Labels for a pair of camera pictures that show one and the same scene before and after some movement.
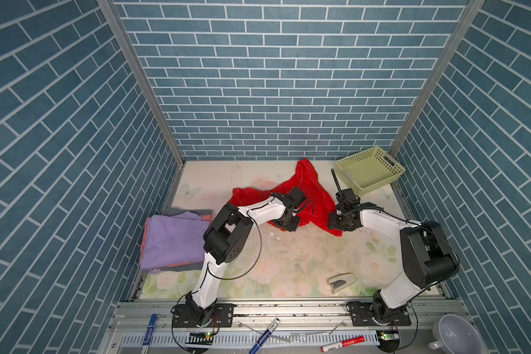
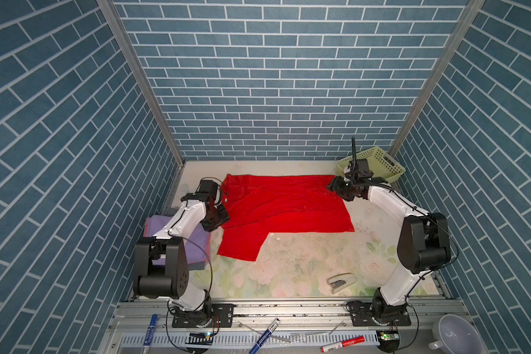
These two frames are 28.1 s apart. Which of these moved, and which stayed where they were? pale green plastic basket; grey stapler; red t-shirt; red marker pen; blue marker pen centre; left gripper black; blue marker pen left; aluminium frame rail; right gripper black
Moved: red t-shirt; left gripper black; right gripper black
Stayed: blue marker pen centre; red marker pen; aluminium frame rail; grey stapler; pale green plastic basket; blue marker pen left
